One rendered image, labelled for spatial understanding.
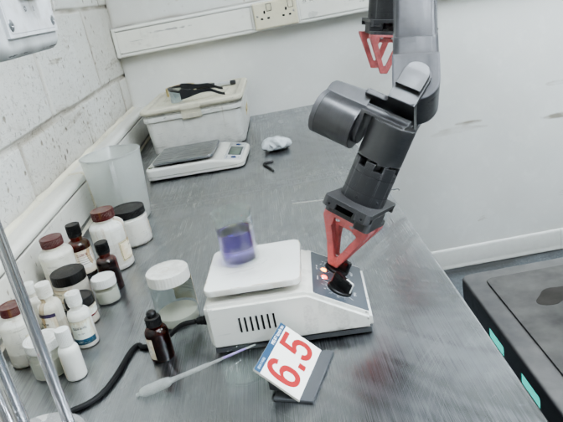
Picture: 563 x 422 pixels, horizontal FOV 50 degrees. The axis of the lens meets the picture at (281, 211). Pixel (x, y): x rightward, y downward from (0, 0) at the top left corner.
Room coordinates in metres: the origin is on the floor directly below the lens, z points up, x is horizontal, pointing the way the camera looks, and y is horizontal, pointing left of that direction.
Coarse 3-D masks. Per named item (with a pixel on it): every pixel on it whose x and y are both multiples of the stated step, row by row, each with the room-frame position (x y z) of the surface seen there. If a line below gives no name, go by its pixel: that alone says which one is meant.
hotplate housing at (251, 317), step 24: (288, 288) 0.65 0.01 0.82; (216, 312) 0.64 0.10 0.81; (240, 312) 0.63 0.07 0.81; (264, 312) 0.63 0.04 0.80; (288, 312) 0.63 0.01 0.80; (312, 312) 0.63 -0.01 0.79; (336, 312) 0.62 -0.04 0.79; (360, 312) 0.63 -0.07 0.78; (216, 336) 0.64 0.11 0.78; (240, 336) 0.63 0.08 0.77; (264, 336) 0.63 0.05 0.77; (312, 336) 0.63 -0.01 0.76; (336, 336) 0.63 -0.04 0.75
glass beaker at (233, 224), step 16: (224, 208) 0.74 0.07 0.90; (240, 208) 0.74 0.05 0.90; (224, 224) 0.69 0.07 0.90; (240, 224) 0.69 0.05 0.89; (224, 240) 0.69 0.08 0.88; (240, 240) 0.69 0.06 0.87; (256, 240) 0.72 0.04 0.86; (224, 256) 0.70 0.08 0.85; (240, 256) 0.69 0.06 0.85; (256, 256) 0.70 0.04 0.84
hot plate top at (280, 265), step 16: (288, 240) 0.75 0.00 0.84; (272, 256) 0.71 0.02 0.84; (288, 256) 0.70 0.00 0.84; (224, 272) 0.69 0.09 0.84; (240, 272) 0.68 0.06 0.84; (256, 272) 0.67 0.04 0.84; (272, 272) 0.66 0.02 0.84; (288, 272) 0.65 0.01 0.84; (208, 288) 0.65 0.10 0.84; (224, 288) 0.64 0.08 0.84; (240, 288) 0.64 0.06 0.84; (256, 288) 0.64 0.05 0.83; (272, 288) 0.64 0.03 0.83
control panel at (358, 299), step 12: (312, 252) 0.75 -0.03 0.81; (312, 264) 0.71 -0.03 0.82; (324, 264) 0.72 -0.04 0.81; (312, 276) 0.67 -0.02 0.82; (348, 276) 0.70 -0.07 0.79; (360, 276) 0.72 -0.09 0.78; (312, 288) 0.64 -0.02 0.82; (324, 288) 0.65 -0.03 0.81; (360, 288) 0.68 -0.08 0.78; (336, 300) 0.63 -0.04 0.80; (348, 300) 0.64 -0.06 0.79; (360, 300) 0.65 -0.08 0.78
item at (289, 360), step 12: (288, 336) 0.60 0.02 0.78; (276, 348) 0.58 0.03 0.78; (288, 348) 0.58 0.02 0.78; (300, 348) 0.59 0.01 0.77; (312, 348) 0.60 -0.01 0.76; (276, 360) 0.56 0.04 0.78; (288, 360) 0.57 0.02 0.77; (300, 360) 0.57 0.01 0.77; (264, 372) 0.54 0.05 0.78; (276, 372) 0.55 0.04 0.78; (288, 372) 0.55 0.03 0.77; (300, 372) 0.56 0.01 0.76; (288, 384) 0.53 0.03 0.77; (300, 384) 0.54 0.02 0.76
